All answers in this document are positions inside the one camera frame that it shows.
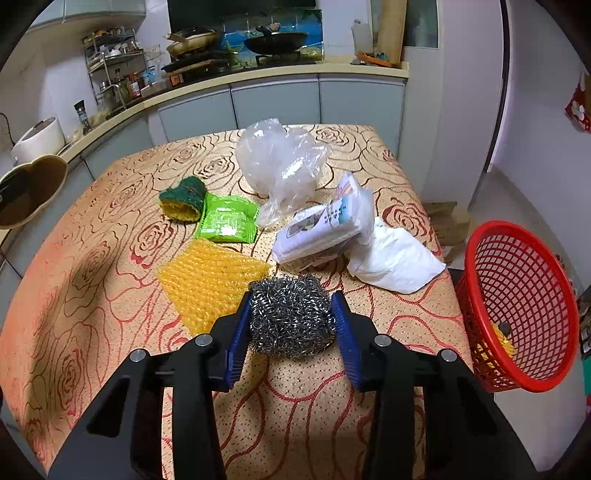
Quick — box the green snack packet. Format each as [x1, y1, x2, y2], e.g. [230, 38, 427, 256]
[193, 193, 259, 244]

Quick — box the white tissue packet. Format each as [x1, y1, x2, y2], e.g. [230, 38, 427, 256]
[271, 173, 375, 266]

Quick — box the black gas stove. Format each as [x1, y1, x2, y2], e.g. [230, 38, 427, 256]
[161, 51, 319, 77]

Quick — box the kitchen counter with cabinets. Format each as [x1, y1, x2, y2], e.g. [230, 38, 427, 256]
[0, 62, 411, 278]

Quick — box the frosted window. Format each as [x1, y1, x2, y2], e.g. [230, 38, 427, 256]
[402, 0, 438, 49]

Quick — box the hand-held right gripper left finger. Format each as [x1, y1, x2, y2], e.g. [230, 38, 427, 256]
[48, 291, 254, 480]

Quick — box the flattened cardboard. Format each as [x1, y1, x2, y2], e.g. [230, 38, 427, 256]
[422, 200, 472, 252]

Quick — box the black range hood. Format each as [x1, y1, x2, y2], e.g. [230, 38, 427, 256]
[167, 0, 319, 19]

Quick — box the grey wall cabinet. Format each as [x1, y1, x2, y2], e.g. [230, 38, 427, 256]
[28, 0, 148, 31]

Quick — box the steel wool scrubber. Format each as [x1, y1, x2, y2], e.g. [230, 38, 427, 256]
[248, 273, 337, 358]

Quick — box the black wok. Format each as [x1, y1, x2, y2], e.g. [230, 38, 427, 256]
[244, 25, 309, 56]

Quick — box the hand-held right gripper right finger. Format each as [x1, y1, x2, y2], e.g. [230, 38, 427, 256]
[330, 290, 539, 480]

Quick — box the wooden cutting board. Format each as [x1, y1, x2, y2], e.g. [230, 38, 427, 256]
[378, 0, 407, 65]

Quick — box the golden frying pan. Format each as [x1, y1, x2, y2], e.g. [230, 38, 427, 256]
[166, 28, 220, 58]

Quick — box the red mesh plastic basket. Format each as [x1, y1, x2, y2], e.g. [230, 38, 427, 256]
[455, 220, 580, 393]

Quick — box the green yellow scouring pad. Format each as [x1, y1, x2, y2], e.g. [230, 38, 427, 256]
[158, 178, 207, 223]

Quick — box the white rice cooker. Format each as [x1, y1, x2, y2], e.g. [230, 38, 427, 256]
[10, 116, 65, 164]

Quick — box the metal spice rack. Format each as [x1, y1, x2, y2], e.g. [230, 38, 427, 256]
[83, 28, 158, 112]

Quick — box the clear plastic bag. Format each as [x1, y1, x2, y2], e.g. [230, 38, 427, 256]
[235, 119, 331, 229]

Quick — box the hanging red cloth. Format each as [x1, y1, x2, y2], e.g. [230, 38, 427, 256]
[564, 76, 591, 134]

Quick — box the dark door frame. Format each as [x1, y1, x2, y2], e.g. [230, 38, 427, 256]
[482, 0, 515, 174]

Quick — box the translucent plastic bottle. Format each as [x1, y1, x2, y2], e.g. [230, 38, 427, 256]
[352, 19, 374, 55]

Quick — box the white paper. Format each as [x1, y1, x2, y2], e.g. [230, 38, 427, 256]
[347, 217, 446, 294]

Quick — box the yellow foam net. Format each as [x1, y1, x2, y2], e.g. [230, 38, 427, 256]
[157, 241, 272, 335]
[475, 323, 514, 365]

